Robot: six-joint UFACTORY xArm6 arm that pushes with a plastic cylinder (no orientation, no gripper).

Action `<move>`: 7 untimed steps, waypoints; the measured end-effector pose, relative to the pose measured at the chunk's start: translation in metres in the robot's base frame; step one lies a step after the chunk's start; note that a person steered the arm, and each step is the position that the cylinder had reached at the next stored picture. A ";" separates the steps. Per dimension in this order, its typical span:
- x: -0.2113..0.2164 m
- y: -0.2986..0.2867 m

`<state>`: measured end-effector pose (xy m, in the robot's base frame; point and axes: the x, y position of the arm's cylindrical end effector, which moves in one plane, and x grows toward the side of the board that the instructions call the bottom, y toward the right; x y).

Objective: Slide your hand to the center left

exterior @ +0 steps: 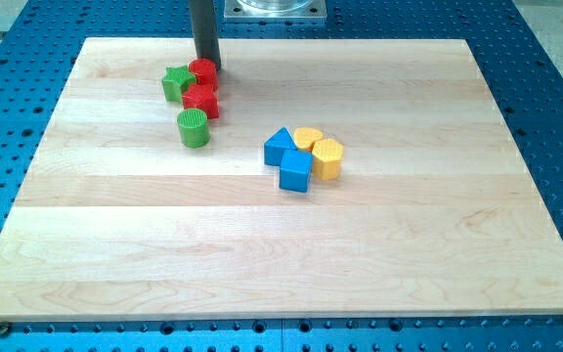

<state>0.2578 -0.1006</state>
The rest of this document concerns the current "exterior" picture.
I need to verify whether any light wooden board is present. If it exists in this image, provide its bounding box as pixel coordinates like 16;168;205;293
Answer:
0;37;563;322

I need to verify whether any yellow hexagon block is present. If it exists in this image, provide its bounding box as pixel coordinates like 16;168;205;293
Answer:
312;138;344;180

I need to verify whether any red angular block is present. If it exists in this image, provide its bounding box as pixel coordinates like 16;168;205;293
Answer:
182;84;220;119

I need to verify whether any yellow round block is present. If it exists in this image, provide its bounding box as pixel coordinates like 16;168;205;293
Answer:
292;127;324;153

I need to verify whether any red cylinder block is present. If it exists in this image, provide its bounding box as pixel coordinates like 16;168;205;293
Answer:
188;58;218;92

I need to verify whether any green cylinder block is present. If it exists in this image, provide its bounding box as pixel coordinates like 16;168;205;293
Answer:
177;108;210;149

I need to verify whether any blue cube block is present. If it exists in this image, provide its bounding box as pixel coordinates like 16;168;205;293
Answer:
279;150;313;193

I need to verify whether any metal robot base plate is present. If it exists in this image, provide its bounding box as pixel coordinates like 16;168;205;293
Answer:
224;0;327;22

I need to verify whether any blue triangle block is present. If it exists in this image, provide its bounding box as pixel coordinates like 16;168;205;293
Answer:
263;127;297;166

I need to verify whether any left board mounting screw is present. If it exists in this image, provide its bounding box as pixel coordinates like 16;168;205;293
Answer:
0;322;12;337

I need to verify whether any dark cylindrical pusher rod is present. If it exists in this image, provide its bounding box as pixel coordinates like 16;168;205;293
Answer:
188;0;222;70

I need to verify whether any green star block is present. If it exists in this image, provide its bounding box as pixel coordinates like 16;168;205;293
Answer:
161;66;196;103

